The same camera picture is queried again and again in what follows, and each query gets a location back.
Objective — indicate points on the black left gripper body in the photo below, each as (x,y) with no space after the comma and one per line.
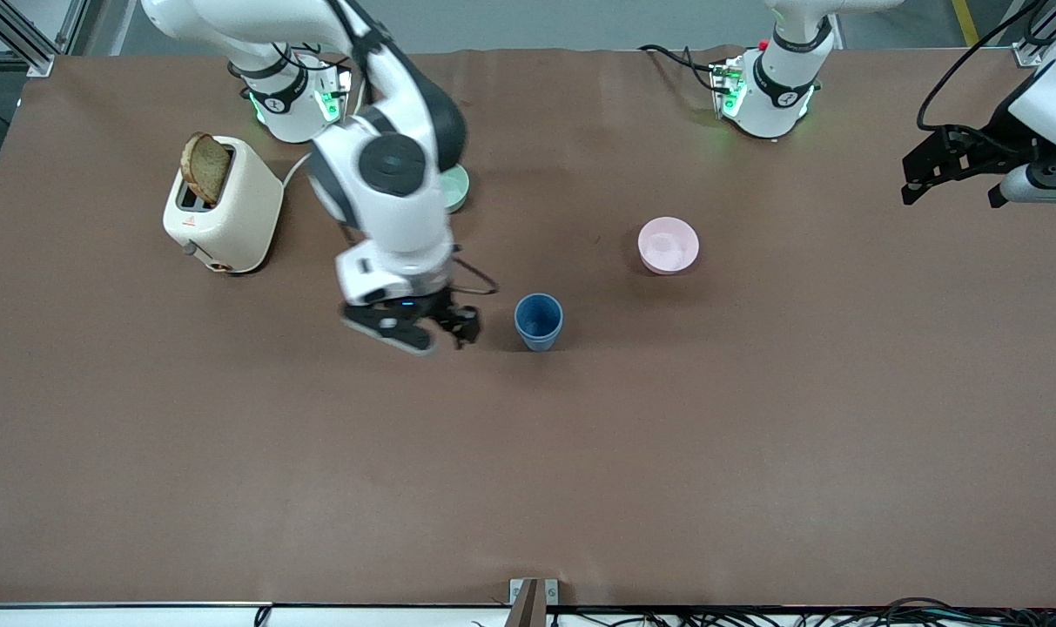
(987,150)

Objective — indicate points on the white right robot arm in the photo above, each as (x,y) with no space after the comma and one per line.
(397,209)

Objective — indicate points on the aluminium frame post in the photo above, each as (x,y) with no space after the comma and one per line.
(1025,55)
(36,61)

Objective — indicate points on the cream white toaster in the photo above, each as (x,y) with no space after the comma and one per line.
(240,218)

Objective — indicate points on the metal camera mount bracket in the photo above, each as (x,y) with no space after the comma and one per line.
(528,605)

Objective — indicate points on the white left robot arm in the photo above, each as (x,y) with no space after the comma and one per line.
(780,100)

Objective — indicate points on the pale pink bowl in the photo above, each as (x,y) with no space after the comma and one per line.
(669,246)

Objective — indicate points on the brown table cover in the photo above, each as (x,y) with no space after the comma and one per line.
(528,453)

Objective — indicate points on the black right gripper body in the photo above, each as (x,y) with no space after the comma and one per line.
(443,312)

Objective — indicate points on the brown bread slice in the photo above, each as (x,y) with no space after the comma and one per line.
(205,167)

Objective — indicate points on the mint green bowl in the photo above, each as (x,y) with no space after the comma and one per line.
(460,192)

